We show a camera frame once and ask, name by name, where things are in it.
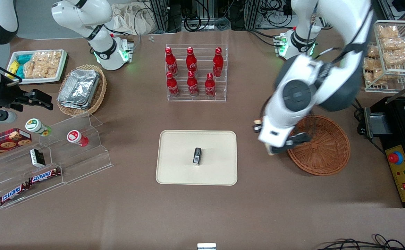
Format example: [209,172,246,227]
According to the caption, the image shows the black appliance cable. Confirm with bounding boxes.
[353,98,387,154]

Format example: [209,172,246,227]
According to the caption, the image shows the brown round wicker basket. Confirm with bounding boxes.
[287,115,351,176]

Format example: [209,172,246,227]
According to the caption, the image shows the white wire rack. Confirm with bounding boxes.
[361,20,405,93]

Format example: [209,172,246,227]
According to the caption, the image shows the black cable bundle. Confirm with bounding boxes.
[316,234,405,250]

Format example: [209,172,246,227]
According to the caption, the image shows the red cola bottle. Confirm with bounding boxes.
[166,72,180,98]
[186,47,199,77]
[204,73,217,99]
[165,47,179,77]
[212,47,224,78]
[187,70,200,97]

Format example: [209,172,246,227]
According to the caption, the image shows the small black white box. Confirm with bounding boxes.
[29,149,46,168]

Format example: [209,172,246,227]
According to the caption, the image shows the red lid jar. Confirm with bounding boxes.
[67,130,89,147]

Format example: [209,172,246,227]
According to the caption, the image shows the red cookie box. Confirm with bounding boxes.
[0,128,32,161]

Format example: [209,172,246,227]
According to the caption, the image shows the black arm base cables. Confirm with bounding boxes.
[247,29,283,48]

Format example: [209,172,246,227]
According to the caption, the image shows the snickers bar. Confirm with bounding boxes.
[28,168,61,185]
[0,182,30,206]

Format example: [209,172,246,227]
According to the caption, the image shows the light oval wicker basket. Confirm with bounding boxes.
[57,64,107,117]

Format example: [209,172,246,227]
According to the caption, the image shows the green lid jar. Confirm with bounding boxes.
[25,118,52,137]

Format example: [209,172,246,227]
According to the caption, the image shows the stacked aluminium foil containers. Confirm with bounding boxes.
[57,69,101,110]

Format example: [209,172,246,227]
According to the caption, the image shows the clear bag of rice crackers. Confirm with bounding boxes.
[23,51,62,79]

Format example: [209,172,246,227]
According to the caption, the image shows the clear acrylic stepped shelf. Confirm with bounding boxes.
[0,113,114,209]

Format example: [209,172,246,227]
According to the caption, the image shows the beige cloth bag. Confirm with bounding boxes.
[110,3,156,36]

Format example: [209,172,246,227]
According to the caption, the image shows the beige plastic tray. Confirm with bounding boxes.
[156,130,238,186]

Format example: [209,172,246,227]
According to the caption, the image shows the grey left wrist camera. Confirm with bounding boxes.
[286,133,311,147]

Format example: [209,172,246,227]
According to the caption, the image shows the clear acrylic bottle rack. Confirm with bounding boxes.
[165,44,228,102]

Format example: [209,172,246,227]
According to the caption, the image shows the aluminium frame rack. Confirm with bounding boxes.
[147,0,269,33]

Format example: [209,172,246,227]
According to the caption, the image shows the white rectangular snack tray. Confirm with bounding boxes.
[6,49,68,84]

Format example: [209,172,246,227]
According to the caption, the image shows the black appliance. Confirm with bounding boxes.
[357,95,405,209]

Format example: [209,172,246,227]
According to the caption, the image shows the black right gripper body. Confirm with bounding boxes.
[0,81,28,111]

